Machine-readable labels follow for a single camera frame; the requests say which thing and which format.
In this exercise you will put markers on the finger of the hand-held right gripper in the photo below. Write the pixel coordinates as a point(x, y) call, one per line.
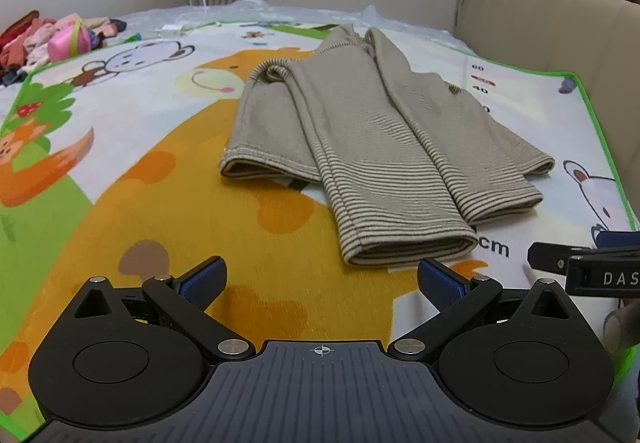
point(620, 239)
point(585, 273)

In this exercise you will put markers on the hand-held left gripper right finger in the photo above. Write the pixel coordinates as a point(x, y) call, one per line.
point(442, 282)

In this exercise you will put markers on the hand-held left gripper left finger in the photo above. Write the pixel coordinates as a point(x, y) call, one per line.
point(202, 280)

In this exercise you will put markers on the beige striped pants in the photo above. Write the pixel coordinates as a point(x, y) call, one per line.
point(380, 143)

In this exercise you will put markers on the pile of colourful clothes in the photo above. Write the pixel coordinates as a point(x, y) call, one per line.
point(30, 43)

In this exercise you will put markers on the grey tube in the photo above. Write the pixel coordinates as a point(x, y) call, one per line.
point(622, 325)

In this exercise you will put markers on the cartoon animal play mat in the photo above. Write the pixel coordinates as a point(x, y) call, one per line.
point(150, 173)

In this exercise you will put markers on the beige sofa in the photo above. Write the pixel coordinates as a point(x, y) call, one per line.
point(550, 28)

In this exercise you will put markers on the pink toy bucket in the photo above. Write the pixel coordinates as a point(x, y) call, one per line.
point(70, 42)

